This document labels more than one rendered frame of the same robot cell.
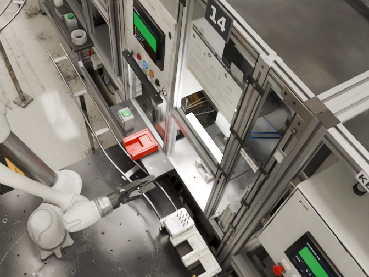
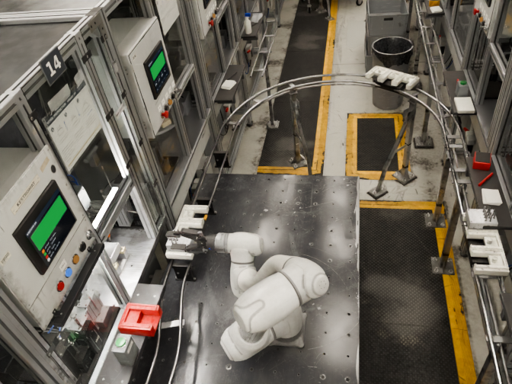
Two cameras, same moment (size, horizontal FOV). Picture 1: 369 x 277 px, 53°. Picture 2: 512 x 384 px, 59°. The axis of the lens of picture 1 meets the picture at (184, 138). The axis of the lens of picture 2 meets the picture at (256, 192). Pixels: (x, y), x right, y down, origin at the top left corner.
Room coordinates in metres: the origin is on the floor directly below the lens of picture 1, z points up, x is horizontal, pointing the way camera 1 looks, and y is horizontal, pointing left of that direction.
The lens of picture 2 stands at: (1.24, 1.54, 2.66)
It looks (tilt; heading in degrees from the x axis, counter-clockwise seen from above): 42 degrees down; 235
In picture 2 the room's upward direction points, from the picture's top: 9 degrees counter-clockwise
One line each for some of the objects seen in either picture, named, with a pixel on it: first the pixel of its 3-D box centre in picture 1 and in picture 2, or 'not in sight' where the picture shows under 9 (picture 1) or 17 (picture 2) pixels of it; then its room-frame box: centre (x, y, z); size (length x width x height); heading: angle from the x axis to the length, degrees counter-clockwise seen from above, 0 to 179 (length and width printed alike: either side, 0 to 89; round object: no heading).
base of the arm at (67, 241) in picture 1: (52, 239); (286, 323); (0.52, 0.60, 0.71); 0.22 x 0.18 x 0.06; 39
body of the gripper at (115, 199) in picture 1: (118, 198); (206, 241); (0.65, 0.25, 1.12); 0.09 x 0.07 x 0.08; 129
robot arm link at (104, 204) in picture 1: (104, 205); (222, 242); (0.60, 0.30, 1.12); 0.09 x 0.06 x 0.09; 39
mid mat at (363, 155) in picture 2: not in sight; (376, 143); (-1.61, -0.49, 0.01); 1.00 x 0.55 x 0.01; 39
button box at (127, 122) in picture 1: (127, 118); (123, 349); (1.18, 0.33, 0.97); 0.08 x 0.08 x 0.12; 39
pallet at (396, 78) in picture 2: not in sight; (392, 80); (-1.39, -0.24, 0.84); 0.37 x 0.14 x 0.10; 97
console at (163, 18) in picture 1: (170, 27); (16, 236); (1.27, 0.14, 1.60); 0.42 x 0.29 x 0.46; 39
